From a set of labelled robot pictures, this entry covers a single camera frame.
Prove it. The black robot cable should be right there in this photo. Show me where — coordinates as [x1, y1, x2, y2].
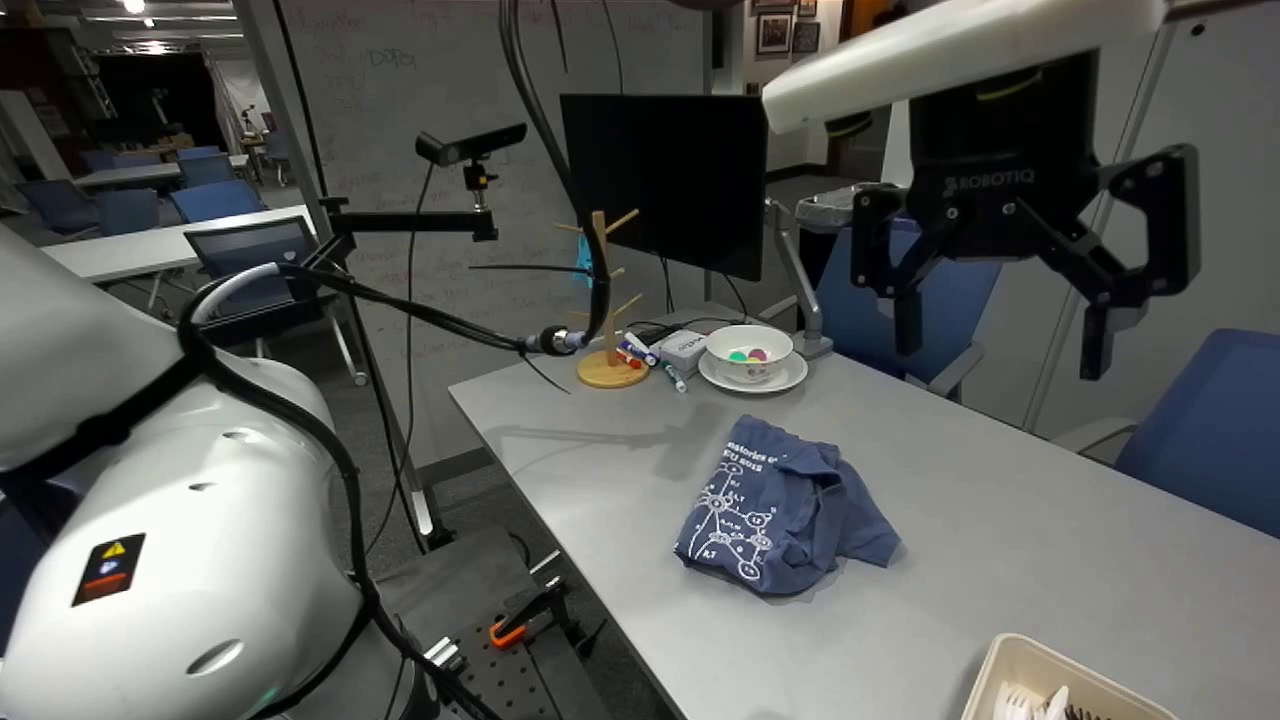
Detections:
[0, 256, 503, 720]

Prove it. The white bowl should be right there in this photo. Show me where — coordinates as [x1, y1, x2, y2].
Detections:
[705, 326, 797, 369]

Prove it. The black computer monitor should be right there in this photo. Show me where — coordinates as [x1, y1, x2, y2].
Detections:
[559, 92, 769, 280]

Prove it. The white plate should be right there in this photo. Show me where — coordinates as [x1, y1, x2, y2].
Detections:
[697, 354, 808, 396]

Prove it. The beige cutlery tray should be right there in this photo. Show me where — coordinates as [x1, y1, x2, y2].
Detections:
[959, 634, 1181, 720]

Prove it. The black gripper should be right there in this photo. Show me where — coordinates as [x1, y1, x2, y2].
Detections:
[846, 52, 1198, 380]

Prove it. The orange handled clamp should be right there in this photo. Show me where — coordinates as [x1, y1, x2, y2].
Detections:
[482, 578, 566, 652]

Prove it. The blue chair far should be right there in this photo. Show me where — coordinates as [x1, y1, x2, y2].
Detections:
[1054, 330, 1280, 535]

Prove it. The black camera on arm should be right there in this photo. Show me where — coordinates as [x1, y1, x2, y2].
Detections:
[416, 124, 527, 168]

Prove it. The blue printed shirt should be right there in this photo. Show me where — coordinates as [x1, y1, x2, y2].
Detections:
[673, 415, 899, 598]

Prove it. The blue chair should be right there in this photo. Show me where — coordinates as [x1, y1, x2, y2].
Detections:
[815, 231, 998, 399]
[1054, 330, 1280, 535]

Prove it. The blue chair near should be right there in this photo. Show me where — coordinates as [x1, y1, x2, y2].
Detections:
[815, 231, 998, 399]

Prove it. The wooden mug tree stand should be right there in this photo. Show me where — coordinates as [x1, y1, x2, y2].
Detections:
[577, 208, 647, 387]

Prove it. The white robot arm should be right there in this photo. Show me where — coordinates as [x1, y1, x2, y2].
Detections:
[0, 0, 1170, 720]

